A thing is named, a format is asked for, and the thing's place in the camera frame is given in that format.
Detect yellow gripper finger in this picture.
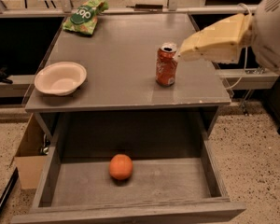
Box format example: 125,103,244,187
178,13,252,63

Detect orange fruit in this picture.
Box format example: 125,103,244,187
109,154,133,180

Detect grey cabinet counter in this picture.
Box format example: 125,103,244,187
26,14,230,160

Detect orange soda can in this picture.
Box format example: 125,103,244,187
155,42,177,87

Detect black tool on rail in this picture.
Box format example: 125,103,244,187
126,4,163,12

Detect white paper bowl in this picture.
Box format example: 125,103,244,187
35,62,87,96

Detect cardboard box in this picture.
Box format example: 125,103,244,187
14,116,47,189

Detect green chip bag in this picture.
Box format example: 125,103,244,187
63,0,108,35

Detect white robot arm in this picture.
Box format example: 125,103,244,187
178,0,280,76

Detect open grey top drawer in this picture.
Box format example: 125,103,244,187
12,116,245,224

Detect metal frame rail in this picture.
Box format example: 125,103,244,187
0,17,277,103

